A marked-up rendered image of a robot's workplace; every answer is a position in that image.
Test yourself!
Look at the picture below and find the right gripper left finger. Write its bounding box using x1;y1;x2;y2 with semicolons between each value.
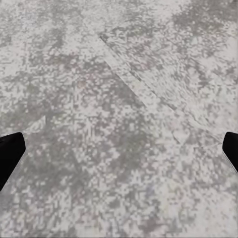
0;132;26;191

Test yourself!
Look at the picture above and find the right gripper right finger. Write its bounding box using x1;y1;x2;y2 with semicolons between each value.
222;131;238;171

